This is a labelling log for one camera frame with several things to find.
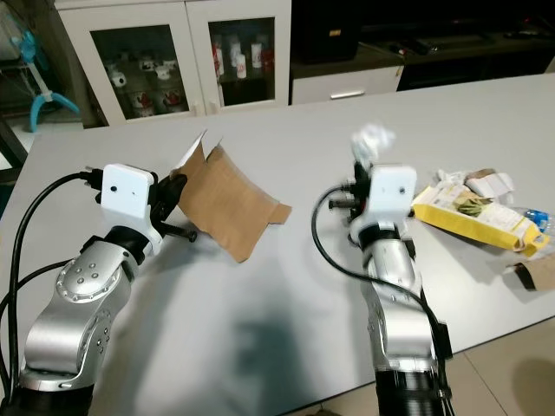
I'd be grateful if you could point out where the white drawer unit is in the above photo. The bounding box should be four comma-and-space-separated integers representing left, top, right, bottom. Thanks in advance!
291, 64, 405, 107

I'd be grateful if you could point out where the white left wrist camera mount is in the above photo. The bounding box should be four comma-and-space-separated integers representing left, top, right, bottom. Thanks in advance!
101, 164, 160, 254

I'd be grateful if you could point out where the white tissue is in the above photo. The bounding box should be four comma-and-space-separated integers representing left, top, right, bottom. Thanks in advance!
350, 122, 399, 166

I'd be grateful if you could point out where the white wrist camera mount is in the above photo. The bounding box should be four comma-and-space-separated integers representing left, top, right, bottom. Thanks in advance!
364, 164, 420, 230
101, 164, 160, 254

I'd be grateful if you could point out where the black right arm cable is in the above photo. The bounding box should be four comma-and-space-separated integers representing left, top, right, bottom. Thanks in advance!
310, 189, 443, 335

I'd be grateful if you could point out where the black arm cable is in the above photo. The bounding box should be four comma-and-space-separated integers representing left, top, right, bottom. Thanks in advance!
310, 189, 443, 335
1, 171, 105, 408

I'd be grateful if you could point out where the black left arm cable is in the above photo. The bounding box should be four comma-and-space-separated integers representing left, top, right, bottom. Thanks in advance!
1, 171, 105, 408

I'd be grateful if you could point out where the yellow printed carton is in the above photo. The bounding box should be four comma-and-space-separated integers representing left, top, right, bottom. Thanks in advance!
411, 183, 541, 259

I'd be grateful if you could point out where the blue white fan stand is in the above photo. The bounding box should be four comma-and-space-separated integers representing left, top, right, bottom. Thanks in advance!
1, 12, 81, 133

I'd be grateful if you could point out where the dark low shelf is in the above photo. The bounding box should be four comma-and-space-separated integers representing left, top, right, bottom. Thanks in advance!
360, 13, 555, 91

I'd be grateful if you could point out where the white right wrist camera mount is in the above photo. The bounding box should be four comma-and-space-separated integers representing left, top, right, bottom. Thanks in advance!
364, 164, 420, 230

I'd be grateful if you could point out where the brown paper bag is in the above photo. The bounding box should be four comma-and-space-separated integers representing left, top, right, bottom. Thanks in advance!
185, 143, 293, 264

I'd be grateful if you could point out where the crumpled white packaging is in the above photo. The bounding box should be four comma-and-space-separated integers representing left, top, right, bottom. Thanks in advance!
461, 169, 519, 201

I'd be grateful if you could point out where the white paper sheet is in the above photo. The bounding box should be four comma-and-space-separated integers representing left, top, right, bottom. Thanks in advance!
180, 132, 223, 171

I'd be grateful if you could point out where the white glass door cabinet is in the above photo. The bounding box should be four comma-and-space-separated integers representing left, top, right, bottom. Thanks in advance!
55, 0, 293, 127

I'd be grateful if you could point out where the brown cardboard scrap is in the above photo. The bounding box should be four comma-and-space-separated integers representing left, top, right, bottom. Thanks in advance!
511, 257, 555, 292

